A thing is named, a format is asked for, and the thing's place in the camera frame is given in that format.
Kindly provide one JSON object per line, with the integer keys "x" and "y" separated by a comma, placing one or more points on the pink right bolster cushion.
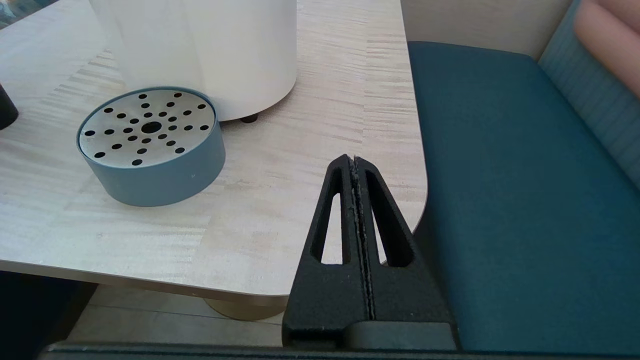
{"x": 615, "y": 40}

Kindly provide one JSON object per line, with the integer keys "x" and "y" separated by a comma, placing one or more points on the teal left bench sofa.
{"x": 20, "y": 10}

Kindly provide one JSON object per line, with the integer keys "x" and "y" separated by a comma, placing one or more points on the teal bench sofa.
{"x": 20, "y": 10}
{"x": 525, "y": 200}

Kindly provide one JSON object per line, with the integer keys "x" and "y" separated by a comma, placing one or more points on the large dark tea dispenser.
{"x": 240, "y": 50}

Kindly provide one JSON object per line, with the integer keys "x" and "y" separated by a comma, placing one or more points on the teal right bench sofa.
{"x": 525, "y": 200}

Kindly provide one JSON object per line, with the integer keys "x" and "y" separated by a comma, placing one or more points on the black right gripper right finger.
{"x": 405, "y": 295}

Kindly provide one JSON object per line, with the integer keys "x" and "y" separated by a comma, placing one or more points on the black tapered cup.
{"x": 6, "y": 110}

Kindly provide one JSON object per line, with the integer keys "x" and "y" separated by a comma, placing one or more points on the large blue-grey perforated drip tray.
{"x": 150, "y": 175}

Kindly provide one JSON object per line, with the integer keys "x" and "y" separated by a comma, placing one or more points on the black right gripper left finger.
{"x": 325, "y": 300}

